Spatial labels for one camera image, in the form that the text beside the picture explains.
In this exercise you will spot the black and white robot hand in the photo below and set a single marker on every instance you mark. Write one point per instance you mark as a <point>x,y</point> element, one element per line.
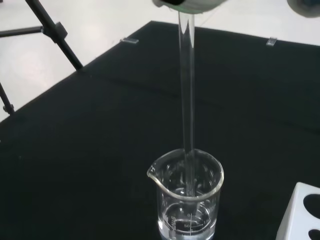
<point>190,6</point>

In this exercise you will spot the small clear glass beaker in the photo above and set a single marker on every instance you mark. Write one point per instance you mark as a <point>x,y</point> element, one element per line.
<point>165,202</point>

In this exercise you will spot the white test tube rack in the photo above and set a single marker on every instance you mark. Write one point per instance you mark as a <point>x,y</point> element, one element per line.
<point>297,212</point>

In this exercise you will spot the clear tape strip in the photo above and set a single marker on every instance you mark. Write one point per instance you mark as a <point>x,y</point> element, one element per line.
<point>129,41</point>
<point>271,42</point>

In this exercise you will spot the black tripod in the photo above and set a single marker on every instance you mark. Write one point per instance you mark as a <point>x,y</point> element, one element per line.
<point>67,52</point>

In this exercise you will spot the black bench cloth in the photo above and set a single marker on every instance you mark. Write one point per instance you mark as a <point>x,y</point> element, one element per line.
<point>75,150</point>

